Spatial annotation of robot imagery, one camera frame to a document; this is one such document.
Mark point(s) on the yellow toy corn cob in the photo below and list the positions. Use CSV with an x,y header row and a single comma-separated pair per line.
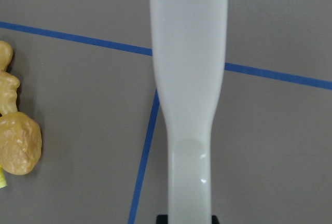
x,y
3,182

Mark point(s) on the toy ginger root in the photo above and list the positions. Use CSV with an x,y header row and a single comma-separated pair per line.
x,y
9,83

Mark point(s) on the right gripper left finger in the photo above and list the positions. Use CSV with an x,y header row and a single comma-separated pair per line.
x,y
162,219

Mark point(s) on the white hand brush black bristles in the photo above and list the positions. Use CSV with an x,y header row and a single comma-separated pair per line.
x,y
189,45

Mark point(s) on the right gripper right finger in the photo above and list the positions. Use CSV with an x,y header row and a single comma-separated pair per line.
x,y
214,219

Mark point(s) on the toy brown potato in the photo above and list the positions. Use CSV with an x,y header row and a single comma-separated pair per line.
x,y
21,143

